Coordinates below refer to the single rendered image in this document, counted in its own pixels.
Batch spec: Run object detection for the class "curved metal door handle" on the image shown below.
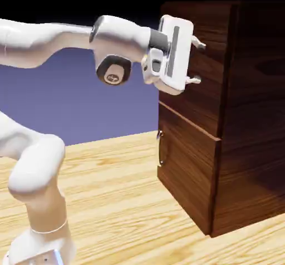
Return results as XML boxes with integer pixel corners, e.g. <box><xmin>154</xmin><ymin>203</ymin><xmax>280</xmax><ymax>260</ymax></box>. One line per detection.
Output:
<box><xmin>156</xmin><ymin>130</ymin><xmax>165</xmax><ymax>167</ymax></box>

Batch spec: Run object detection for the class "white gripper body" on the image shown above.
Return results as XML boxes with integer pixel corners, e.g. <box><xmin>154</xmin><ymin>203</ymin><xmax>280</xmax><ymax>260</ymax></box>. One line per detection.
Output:
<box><xmin>153</xmin><ymin>14</ymin><xmax>194</xmax><ymax>96</ymax></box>

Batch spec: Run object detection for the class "dark wood cabinet door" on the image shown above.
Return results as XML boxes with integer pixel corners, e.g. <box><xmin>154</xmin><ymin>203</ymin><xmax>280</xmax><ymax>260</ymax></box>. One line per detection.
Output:
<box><xmin>156</xmin><ymin>101</ymin><xmax>222</xmax><ymax>236</ymax></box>
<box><xmin>158</xmin><ymin>1</ymin><xmax>238</xmax><ymax>139</ymax></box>

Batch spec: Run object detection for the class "dark wood cabinet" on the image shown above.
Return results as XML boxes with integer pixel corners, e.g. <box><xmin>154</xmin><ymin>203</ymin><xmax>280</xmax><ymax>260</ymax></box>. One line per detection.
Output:
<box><xmin>156</xmin><ymin>0</ymin><xmax>285</xmax><ymax>238</ymax></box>

